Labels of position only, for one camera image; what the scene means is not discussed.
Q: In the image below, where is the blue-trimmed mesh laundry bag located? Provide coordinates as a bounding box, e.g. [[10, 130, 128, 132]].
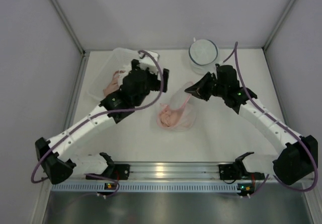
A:
[[188, 38, 219, 74]]

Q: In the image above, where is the pink-trimmed mesh laundry bag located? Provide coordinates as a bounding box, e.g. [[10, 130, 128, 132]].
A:
[[154, 81, 196, 131]]

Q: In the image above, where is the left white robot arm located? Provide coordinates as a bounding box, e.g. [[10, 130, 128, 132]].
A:
[[35, 59, 170, 185]]

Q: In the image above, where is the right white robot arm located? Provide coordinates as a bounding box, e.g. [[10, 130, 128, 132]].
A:
[[185, 65, 318, 186]]

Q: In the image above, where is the white perforated plastic basket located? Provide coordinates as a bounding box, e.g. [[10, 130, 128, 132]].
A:
[[87, 48, 139, 103]]

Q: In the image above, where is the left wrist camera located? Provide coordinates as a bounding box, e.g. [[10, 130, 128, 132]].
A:
[[138, 51, 159, 74]]

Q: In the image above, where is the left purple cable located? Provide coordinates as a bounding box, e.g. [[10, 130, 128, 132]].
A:
[[30, 49, 168, 197]]

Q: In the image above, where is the purple cable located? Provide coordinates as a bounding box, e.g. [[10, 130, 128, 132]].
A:
[[30, 49, 168, 197], [222, 41, 319, 197]]

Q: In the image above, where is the left aluminium frame post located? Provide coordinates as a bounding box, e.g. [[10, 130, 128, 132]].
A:
[[49, 0, 86, 56]]

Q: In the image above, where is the aluminium frame post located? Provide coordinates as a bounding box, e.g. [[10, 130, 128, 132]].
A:
[[49, 0, 86, 56], [262, 0, 298, 53]]

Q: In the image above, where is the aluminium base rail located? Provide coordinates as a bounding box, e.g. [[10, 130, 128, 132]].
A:
[[75, 161, 280, 181]]

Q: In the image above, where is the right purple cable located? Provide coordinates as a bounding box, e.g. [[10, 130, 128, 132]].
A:
[[222, 41, 319, 197]]

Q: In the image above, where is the right aluminium frame post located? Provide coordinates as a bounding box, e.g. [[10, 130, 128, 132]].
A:
[[262, 0, 298, 53]]

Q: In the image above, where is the grey slotted cable duct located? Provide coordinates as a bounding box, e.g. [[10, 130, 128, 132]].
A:
[[51, 181, 254, 193]]

